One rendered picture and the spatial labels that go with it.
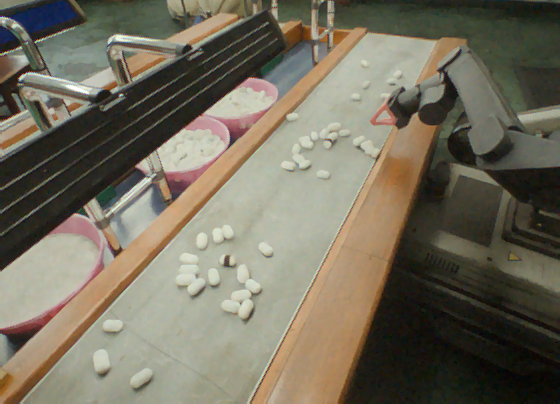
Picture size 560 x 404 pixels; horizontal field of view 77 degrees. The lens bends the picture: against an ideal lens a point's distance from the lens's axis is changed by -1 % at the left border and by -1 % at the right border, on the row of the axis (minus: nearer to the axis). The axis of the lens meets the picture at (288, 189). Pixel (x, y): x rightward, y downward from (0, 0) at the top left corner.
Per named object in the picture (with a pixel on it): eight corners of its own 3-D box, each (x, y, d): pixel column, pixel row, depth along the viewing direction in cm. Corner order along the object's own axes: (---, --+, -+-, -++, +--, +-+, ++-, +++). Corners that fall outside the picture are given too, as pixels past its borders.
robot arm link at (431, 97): (488, 70, 74) (459, 43, 72) (488, 102, 67) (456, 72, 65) (441, 104, 83) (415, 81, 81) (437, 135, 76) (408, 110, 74)
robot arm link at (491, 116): (574, 188, 41) (514, 133, 39) (528, 214, 45) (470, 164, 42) (492, 67, 74) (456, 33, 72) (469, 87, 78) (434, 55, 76)
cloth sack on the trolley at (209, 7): (266, 10, 382) (263, -30, 357) (235, 32, 331) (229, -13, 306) (220, 7, 398) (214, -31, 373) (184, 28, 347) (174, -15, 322)
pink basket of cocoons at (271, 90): (293, 110, 124) (292, 85, 118) (254, 152, 107) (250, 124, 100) (229, 97, 134) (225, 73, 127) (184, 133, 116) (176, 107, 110)
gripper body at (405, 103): (385, 107, 81) (413, 91, 76) (396, 88, 88) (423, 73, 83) (400, 129, 83) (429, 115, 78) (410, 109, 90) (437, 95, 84)
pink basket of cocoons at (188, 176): (242, 143, 110) (238, 116, 104) (222, 203, 90) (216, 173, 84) (160, 142, 113) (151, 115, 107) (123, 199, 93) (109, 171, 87)
